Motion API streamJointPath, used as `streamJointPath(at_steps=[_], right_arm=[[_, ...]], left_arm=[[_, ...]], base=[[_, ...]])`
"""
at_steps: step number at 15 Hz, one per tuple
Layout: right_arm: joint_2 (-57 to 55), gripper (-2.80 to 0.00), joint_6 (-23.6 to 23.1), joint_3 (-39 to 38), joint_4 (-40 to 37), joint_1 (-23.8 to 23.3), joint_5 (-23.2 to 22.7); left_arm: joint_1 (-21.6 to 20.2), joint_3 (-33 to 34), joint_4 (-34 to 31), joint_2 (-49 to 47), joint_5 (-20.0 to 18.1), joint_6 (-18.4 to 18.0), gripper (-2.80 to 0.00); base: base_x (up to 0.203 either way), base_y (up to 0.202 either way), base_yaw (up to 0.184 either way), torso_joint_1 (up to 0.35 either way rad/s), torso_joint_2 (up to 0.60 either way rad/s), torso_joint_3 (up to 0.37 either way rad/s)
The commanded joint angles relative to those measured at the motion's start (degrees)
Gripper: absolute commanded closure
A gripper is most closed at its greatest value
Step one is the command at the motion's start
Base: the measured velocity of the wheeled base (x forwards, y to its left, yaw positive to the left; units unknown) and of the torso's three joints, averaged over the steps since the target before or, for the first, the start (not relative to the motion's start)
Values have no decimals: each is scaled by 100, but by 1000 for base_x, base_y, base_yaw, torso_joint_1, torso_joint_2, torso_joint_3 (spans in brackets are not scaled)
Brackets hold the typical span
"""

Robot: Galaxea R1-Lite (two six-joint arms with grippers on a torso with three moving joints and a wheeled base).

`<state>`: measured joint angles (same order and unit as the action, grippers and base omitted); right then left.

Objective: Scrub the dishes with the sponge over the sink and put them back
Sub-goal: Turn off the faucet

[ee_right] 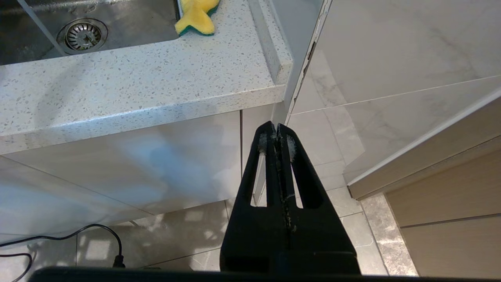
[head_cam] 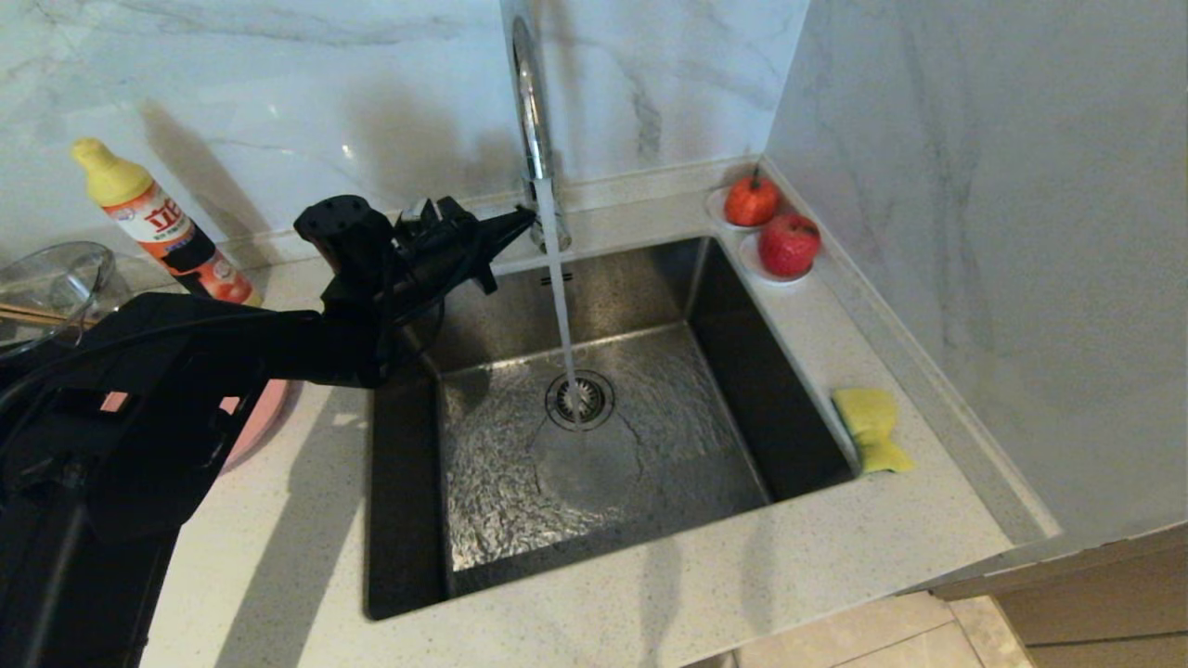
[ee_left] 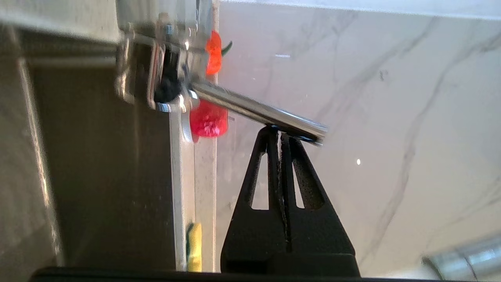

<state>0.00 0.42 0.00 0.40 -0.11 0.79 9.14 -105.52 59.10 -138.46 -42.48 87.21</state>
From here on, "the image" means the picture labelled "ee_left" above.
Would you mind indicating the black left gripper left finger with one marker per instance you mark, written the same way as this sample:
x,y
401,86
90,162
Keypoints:
x,y
254,235

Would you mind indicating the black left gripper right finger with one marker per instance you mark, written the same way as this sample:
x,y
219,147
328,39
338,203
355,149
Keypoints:
x,y
317,235

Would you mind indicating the yellow sponge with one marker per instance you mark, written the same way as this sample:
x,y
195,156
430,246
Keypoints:
x,y
195,246

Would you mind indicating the chrome gooseneck faucet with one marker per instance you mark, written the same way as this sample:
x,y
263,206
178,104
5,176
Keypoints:
x,y
254,111

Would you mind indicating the stainless steel sink basin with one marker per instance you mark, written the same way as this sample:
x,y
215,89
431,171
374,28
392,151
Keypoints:
x,y
98,176

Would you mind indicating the red toy apple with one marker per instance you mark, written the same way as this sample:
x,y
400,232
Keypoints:
x,y
209,119

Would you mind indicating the small white dish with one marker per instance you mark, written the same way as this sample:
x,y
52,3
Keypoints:
x,y
186,129

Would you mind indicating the red toy tomato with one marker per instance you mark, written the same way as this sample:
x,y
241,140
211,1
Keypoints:
x,y
213,55

